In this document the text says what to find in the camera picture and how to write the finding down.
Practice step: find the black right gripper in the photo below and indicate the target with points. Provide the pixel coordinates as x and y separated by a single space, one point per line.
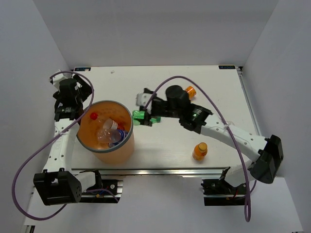
146 119

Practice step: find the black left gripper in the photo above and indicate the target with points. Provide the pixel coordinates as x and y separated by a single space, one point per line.
85 90

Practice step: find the green plastic bottle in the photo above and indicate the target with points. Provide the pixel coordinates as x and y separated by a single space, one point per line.
138 116

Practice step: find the clear bottle red cap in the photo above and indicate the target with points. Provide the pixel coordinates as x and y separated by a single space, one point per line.
106 122

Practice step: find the clear bottle blue label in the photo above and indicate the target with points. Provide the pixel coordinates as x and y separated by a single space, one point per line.
111 137

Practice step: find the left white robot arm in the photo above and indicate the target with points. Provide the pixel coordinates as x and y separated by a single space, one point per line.
56 184

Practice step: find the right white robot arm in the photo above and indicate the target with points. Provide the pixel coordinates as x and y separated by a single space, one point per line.
265 154

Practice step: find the orange bin with grey rim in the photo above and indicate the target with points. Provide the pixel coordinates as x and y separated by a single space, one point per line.
87 134

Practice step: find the black table label left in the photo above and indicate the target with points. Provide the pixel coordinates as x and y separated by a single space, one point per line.
82 69

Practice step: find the black table label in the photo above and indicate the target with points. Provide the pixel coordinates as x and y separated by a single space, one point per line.
82 69
226 67

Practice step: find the orange juice bottle lying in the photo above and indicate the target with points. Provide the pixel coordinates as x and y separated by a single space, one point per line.
191 92

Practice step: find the orange juice bottle upright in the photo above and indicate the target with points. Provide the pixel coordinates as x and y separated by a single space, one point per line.
200 151

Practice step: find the black table label right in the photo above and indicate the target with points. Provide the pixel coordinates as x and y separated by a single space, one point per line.
226 67

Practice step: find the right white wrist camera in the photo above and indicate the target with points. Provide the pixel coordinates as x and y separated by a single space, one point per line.
143 102

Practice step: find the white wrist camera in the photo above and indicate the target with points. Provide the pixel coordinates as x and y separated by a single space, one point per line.
56 79
143 102

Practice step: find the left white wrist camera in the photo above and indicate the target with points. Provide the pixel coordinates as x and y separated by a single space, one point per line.
56 79

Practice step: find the aluminium table edge rail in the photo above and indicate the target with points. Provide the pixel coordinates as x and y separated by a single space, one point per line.
184 172

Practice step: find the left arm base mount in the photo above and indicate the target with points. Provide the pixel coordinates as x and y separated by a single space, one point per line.
106 190

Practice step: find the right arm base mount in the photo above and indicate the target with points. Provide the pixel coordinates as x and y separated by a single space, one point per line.
219 193

